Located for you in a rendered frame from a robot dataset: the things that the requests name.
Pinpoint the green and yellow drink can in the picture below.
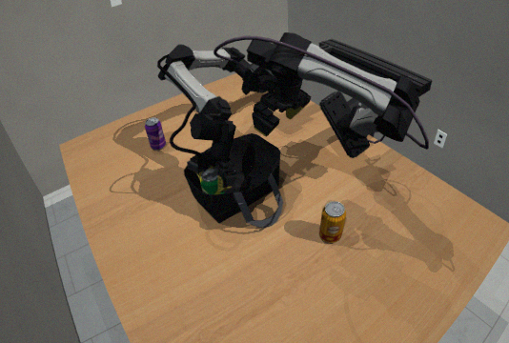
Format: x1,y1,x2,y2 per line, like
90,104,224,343
200,169,225,194

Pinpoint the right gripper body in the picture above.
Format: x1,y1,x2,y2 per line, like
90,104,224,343
205,140,237,188

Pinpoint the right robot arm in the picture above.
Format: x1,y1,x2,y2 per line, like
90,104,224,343
158,45,253,174

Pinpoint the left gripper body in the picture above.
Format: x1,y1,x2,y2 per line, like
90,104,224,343
252,77,311,135

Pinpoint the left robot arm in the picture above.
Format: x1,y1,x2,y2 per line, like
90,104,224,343
245,32,420,157

